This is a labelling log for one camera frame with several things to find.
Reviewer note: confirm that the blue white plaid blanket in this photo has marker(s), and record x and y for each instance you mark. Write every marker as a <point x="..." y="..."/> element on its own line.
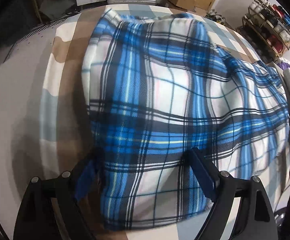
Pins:
<point x="157" y="87"/>

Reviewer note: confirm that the wooden shoe rack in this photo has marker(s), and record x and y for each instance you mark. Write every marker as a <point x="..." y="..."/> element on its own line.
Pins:
<point x="266" y="27"/>

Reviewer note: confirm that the brown blue checkered bed sheet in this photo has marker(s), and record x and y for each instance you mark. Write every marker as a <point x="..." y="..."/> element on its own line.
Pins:
<point x="63" y="117"/>

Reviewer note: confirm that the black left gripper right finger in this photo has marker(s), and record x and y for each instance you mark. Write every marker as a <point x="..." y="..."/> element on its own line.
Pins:
<point x="255" y="217"/>

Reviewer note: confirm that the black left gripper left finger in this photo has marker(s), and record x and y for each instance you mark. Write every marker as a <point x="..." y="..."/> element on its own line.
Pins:
<point x="50" y="208"/>

